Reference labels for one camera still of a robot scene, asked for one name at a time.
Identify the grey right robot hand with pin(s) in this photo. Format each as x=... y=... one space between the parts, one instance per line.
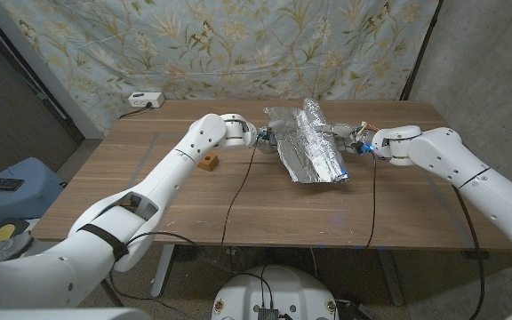
x=356 y=138

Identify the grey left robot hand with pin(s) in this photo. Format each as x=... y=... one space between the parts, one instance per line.
x=268 y=138

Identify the crinkled aluminum foil sheet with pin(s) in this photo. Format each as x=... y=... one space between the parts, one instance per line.
x=314 y=151

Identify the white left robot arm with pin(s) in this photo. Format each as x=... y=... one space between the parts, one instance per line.
x=149 y=191

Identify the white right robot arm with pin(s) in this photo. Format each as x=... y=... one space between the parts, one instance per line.
x=460 y=164

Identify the orange toy brick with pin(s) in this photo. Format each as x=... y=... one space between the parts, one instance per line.
x=208 y=162

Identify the white power strip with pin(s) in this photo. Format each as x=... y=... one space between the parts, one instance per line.
x=146 y=99

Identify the floral printed backdrop cloth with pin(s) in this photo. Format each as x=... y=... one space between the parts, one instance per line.
x=238 y=44

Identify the black backdrop pole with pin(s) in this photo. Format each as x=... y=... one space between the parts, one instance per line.
x=420 y=49

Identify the black round fan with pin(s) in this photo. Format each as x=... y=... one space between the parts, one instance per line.
x=189 y=253

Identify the grey metal table leg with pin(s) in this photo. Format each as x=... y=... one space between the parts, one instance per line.
x=391 y=280
x=162 y=275

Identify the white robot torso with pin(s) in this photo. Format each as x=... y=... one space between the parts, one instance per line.
x=278 y=289

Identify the black box under table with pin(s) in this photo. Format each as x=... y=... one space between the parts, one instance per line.
x=356 y=311

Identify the blue plastic container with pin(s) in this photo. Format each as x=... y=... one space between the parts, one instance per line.
x=25 y=195

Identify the black flat device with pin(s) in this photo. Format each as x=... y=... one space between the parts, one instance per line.
x=6 y=184

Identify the black slipper yellow insole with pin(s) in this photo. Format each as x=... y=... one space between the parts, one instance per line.
x=2 y=232

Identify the grey wall post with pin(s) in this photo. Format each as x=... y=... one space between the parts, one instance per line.
x=38 y=62

